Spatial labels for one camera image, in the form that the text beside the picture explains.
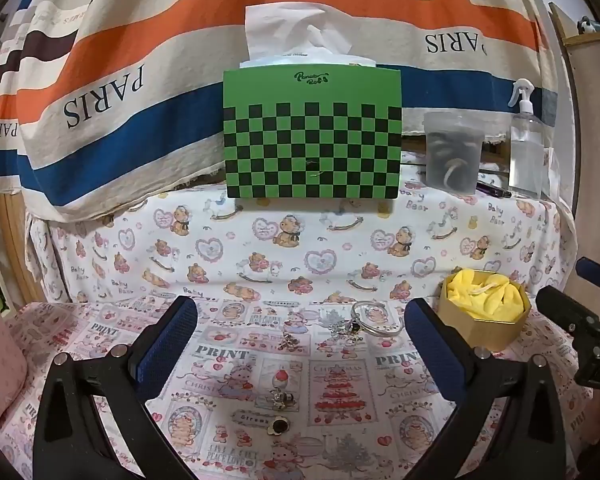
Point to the gold hexagonal box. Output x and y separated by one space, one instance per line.
485 332

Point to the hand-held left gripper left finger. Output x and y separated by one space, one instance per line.
167 345

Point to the silver charm earring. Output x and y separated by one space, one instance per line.
282 399

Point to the silver bangle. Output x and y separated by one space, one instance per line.
385 331

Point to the wooden frame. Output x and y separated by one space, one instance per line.
17 250

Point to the clear plastic container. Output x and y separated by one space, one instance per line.
452 155

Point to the dark pen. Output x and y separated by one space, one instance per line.
492 189

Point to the green checkered tissue box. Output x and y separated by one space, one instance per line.
312 140

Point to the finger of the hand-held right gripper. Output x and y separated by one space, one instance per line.
565 307
597 274

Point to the small figurine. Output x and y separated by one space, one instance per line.
587 25

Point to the pink cushion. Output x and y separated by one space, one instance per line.
0 360

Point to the clear spray bottle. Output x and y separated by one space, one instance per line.
526 155

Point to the yellow cloth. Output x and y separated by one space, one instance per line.
485 295

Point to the bear print cloth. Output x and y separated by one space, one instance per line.
220 240

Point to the striped blanket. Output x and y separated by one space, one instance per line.
145 110

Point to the christmas print cloth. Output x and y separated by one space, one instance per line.
340 385

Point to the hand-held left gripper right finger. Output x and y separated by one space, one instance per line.
432 345

